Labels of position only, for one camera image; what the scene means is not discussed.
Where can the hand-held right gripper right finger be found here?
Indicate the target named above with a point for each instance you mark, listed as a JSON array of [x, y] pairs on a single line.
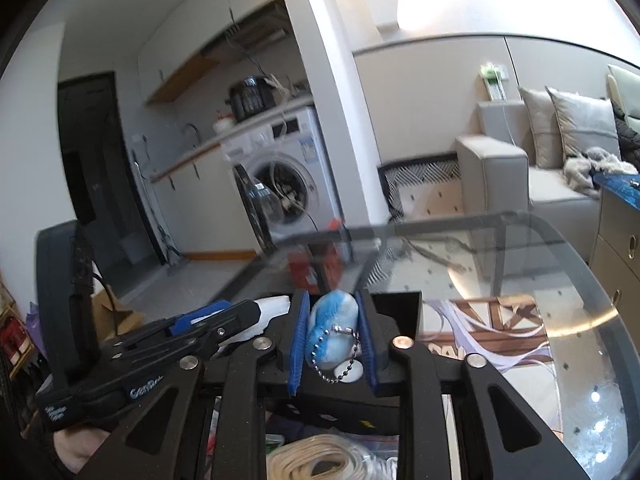
[[369, 345]]

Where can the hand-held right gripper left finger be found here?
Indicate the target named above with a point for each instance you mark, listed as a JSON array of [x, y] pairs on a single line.
[[297, 345]]

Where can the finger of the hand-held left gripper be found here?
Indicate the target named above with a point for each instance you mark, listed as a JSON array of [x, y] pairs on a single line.
[[235, 317], [200, 316]]

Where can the white red plastic packet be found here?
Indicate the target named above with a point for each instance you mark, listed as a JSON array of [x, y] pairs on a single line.
[[272, 310]]

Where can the black storage box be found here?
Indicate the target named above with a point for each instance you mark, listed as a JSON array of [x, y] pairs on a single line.
[[395, 310]]

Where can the dark storage rack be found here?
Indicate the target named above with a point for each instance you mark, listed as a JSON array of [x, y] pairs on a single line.
[[15, 345]]

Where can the cardboard box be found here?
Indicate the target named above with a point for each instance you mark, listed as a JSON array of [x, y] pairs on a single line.
[[115, 315]]

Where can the grey metal rod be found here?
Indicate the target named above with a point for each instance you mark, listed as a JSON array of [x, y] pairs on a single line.
[[430, 255]]

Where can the flat mop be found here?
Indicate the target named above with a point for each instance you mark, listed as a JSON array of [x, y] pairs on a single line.
[[150, 210]]

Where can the white kitchen counter cabinet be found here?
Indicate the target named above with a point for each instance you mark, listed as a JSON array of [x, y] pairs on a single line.
[[195, 195]]

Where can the black white patterned rug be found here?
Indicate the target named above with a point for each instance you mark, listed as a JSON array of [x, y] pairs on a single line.
[[430, 195]]

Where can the white washing machine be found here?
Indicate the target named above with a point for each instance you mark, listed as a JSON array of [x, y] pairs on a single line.
[[300, 150]]

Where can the kitchen faucet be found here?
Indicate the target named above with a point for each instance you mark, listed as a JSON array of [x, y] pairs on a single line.
[[192, 132]]

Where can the white bowl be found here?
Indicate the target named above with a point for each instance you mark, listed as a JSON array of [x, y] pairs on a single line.
[[223, 124]]

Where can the dark door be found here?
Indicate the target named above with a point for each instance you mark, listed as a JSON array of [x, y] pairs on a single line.
[[95, 150]]

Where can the beige sofa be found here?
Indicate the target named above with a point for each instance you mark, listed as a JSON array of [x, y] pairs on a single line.
[[495, 180]]

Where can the black rice cooker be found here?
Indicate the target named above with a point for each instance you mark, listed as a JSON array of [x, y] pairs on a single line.
[[250, 97]]

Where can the beige side cabinet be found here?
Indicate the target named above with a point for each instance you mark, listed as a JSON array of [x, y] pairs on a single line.
[[617, 240]]

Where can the grey sofa pillow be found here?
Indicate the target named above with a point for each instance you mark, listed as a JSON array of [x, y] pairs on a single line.
[[537, 130], [585, 125]]

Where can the grey furry cloth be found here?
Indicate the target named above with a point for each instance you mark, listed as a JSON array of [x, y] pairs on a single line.
[[585, 170]]

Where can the range hood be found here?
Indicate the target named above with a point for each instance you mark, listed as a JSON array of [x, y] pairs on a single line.
[[255, 30]]

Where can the blue patterned cloth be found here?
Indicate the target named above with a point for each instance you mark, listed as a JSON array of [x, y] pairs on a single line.
[[617, 182]]

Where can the black jacket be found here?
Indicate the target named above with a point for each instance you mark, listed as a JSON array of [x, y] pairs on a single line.
[[630, 140]]

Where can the cream cushion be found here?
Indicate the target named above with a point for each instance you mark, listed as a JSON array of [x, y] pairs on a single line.
[[625, 90]]

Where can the white wall socket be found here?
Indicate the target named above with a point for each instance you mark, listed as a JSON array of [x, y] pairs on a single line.
[[137, 137]]

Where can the white wall cabinets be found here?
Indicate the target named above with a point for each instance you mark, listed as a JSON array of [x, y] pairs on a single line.
[[175, 45]]

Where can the white green wall holder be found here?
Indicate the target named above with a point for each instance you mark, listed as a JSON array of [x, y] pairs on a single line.
[[492, 77]]

